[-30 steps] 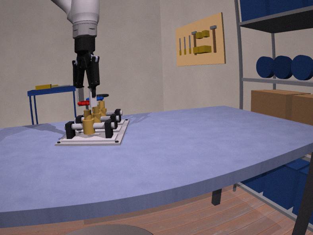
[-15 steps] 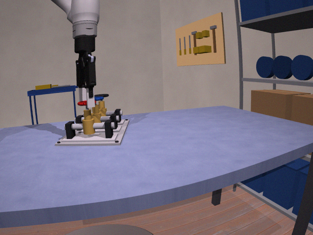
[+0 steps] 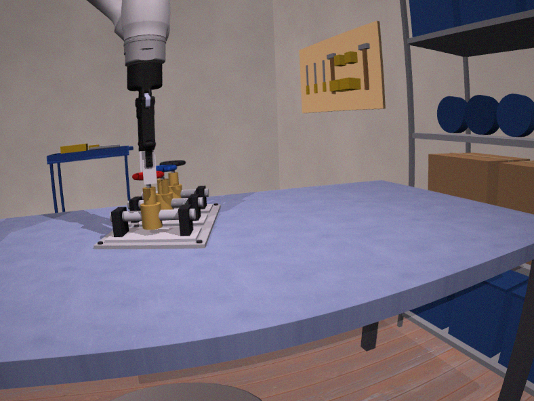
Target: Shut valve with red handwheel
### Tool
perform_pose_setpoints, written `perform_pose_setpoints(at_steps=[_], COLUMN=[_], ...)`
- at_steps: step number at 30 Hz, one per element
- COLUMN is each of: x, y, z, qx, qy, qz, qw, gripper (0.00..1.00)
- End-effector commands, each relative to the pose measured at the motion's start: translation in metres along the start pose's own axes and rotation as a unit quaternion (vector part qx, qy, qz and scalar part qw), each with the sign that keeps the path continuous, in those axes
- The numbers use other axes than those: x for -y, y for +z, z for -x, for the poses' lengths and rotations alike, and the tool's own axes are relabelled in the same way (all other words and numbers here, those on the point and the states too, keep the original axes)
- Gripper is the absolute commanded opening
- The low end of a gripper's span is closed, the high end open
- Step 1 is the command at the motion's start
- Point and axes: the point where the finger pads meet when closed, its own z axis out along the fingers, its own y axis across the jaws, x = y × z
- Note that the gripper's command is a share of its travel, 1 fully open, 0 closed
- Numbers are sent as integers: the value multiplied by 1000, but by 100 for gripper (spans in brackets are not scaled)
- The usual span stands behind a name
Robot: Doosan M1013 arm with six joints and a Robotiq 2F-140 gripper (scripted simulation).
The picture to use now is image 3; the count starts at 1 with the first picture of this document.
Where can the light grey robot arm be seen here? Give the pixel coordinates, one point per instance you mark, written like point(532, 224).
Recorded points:
point(142, 24)

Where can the grey pipe valve with black end clamps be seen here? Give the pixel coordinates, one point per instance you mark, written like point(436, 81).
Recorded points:
point(178, 192)

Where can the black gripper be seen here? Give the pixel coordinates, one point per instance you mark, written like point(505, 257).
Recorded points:
point(145, 77)

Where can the valve with blue handwheel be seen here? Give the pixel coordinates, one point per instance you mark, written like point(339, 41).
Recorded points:
point(165, 197)

